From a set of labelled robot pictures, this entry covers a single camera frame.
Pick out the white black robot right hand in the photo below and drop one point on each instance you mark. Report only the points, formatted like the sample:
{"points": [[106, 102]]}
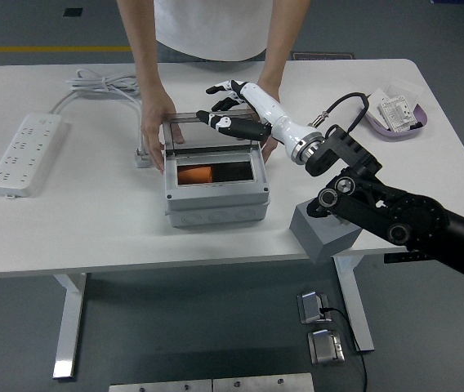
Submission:
{"points": [[264, 104]]}

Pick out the orange cylindrical battery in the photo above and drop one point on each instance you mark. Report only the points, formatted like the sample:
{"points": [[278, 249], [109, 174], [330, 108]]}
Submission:
{"points": [[195, 175]]}

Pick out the black floor hatch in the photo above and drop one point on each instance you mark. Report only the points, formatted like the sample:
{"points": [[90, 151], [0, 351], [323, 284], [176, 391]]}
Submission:
{"points": [[72, 12]]}

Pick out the printed label socket package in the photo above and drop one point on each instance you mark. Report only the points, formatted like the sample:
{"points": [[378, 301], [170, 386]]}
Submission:
{"points": [[399, 114]]}

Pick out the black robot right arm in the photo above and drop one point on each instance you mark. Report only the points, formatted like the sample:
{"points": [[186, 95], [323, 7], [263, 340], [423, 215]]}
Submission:
{"points": [[420, 216]]}

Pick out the person's left forearm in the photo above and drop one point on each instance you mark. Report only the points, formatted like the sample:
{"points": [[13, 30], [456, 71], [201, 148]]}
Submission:
{"points": [[285, 45]]}

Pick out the purple shallow tray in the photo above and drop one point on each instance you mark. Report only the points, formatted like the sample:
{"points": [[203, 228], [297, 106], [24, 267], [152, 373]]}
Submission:
{"points": [[395, 134]]}

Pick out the white power strip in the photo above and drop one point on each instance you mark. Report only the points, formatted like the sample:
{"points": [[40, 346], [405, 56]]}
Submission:
{"points": [[23, 155]]}

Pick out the silver floor socket box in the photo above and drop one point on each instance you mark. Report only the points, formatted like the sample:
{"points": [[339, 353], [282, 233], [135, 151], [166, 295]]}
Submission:
{"points": [[311, 306], [324, 347]]}

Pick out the white table leg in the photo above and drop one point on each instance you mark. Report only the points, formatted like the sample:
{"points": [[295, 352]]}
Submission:
{"points": [[68, 326], [354, 306]]}

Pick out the person's left hand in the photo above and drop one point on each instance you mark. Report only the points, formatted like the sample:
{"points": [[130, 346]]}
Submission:
{"points": [[273, 83]]}

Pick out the dark floor sign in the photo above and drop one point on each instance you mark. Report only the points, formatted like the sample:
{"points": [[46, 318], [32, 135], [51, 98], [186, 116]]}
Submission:
{"points": [[322, 56]]}

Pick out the grey cube battery holder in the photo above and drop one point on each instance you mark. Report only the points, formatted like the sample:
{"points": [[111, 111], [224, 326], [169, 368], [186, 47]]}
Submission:
{"points": [[309, 237]]}

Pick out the person's right hand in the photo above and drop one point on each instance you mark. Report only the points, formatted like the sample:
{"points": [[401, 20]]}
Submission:
{"points": [[154, 114]]}

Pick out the white square socket panel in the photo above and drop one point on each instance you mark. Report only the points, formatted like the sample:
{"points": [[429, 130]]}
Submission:
{"points": [[401, 86], [379, 98]]}

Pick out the transparent hinged box lid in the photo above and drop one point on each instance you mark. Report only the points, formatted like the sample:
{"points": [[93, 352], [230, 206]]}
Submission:
{"points": [[207, 139]]}

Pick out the grey metal plate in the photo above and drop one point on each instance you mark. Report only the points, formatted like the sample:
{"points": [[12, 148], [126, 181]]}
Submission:
{"points": [[158, 387], [262, 384]]}

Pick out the grey plastic junction box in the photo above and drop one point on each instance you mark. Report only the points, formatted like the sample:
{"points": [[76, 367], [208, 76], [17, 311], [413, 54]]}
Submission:
{"points": [[215, 204]]}

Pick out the yellow floor tape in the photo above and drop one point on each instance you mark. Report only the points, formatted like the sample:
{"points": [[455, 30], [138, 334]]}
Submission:
{"points": [[52, 49]]}

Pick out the person's right forearm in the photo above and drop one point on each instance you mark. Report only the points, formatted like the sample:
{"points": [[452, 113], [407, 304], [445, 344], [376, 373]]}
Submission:
{"points": [[142, 53]]}

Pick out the person's torso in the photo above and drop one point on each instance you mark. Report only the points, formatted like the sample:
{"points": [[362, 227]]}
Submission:
{"points": [[215, 28]]}

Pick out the black table control panel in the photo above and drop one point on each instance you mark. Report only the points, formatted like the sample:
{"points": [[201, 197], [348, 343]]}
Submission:
{"points": [[399, 257]]}

